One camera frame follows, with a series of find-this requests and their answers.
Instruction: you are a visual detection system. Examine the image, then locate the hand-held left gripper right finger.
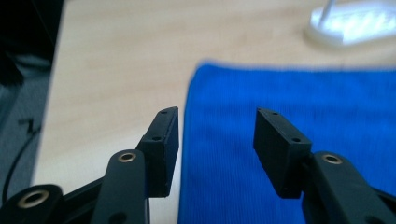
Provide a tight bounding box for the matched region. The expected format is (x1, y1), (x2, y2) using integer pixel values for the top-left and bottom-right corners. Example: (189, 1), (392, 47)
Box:
(252, 107), (313, 200)

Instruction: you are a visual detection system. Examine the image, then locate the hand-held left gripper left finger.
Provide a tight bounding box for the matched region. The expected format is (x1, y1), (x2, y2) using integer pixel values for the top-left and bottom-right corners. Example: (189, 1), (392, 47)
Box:
(135, 105), (180, 199)

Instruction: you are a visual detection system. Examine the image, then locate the black cable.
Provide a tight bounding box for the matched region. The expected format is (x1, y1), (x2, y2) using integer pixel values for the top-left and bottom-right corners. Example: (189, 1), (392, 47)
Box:
(1, 119), (43, 206)

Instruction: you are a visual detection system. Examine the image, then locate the blue ribbed cloth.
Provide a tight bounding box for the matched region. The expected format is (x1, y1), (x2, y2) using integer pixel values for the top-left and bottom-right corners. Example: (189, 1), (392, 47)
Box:
(177, 62), (396, 224)

